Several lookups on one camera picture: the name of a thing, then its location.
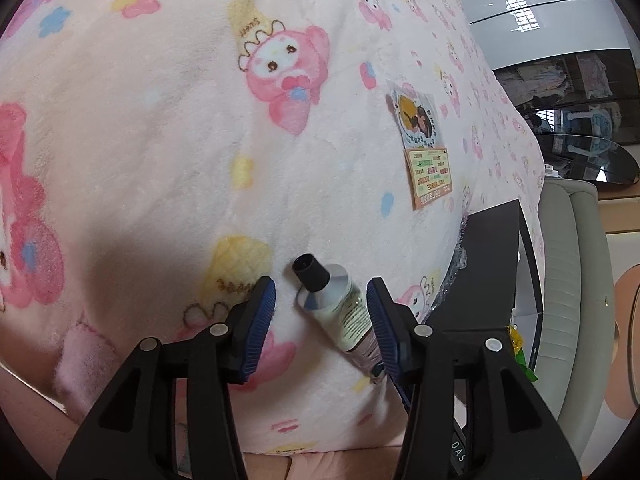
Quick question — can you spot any white tube with black cap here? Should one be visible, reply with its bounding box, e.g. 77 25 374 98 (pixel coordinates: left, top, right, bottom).
291 253 387 379

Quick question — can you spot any grey leather chair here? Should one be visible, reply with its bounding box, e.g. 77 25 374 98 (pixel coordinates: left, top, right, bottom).
520 180 618 461

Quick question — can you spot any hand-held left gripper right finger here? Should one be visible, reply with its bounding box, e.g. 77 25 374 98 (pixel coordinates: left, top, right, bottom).
366 277 583 480

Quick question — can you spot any black glass tv stand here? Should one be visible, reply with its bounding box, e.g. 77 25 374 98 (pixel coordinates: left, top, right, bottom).
492 49 640 186

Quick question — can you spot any cartoon sticker card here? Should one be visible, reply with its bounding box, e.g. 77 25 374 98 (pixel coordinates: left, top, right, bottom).
386 80 441 150

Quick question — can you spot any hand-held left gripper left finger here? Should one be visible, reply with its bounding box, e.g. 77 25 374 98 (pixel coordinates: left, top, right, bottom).
56 276 277 480

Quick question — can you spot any yellow green wrapper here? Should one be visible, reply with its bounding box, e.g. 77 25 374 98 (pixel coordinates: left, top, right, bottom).
506 324 538 383

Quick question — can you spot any pink cartoon printed blanket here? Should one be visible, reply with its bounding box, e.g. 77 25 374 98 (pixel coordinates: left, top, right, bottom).
0 0 546 461

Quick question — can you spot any orange printed card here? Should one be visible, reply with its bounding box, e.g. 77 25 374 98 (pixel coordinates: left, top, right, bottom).
406 147 455 212

